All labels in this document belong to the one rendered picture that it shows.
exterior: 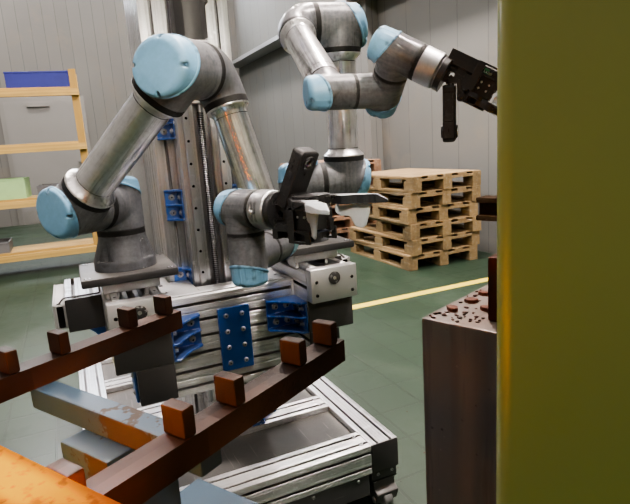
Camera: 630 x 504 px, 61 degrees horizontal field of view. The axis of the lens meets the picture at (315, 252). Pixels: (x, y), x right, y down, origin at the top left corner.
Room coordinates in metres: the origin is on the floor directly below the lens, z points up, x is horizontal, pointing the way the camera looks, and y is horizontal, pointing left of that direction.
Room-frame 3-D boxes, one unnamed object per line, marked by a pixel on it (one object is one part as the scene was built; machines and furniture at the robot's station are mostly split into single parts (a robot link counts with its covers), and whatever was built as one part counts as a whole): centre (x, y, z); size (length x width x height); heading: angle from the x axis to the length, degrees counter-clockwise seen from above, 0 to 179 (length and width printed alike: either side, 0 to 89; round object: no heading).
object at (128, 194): (1.35, 0.49, 0.98); 0.13 x 0.12 x 0.14; 157
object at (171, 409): (0.39, 0.16, 0.94); 0.23 x 0.06 x 0.02; 55
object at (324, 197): (0.95, 0.02, 0.97); 0.12 x 0.08 x 0.09; 46
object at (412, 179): (4.93, -0.91, 0.39); 1.09 x 0.77 x 0.77; 24
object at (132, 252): (1.35, 0.49, 0.87); 0.15 x 0.15 x 0.10
